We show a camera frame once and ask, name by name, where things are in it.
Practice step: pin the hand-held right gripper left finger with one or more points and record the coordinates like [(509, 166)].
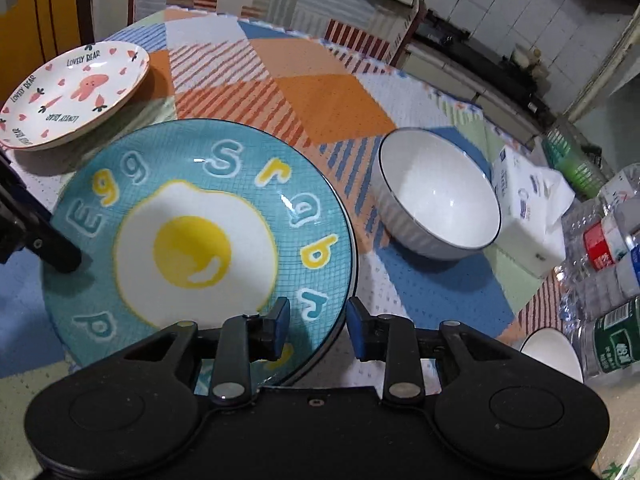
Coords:
[(280, 325)]

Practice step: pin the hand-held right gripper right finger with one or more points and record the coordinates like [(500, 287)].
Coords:
[(356, 330)]

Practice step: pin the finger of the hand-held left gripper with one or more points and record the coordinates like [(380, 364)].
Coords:
[(55, 247), (25, 197)]

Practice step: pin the blue fried egg plate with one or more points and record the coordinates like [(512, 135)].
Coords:
[(200, 250)]

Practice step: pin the white pink rabbit plate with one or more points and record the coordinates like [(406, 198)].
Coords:
[(75, 95)]

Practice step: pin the white black-rimmed bowl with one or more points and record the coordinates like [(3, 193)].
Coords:
[(550, 355), (440, 195)]

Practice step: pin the orange striped chair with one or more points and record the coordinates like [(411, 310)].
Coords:
[(55, 0)]

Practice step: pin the white tissue pack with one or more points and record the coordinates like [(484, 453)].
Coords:
[(530, 230)]

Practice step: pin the patchwork tablecloth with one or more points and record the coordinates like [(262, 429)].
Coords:
[(310, 90)]

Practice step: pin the blue label water bottle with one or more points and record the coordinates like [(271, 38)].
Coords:
[(600, 287)]

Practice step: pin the red label water bottle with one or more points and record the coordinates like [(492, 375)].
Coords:
[(600, 245)]

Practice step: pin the green label water bottle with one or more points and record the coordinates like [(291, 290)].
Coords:
[(617, 345)]

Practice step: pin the green plastic basket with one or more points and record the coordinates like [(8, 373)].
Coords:
[(570, 160)]

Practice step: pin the black gas stove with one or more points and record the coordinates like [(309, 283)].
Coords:
[(480, 55)]

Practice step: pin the cream ceramic pot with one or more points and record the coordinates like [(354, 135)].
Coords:
[(527, 57)]

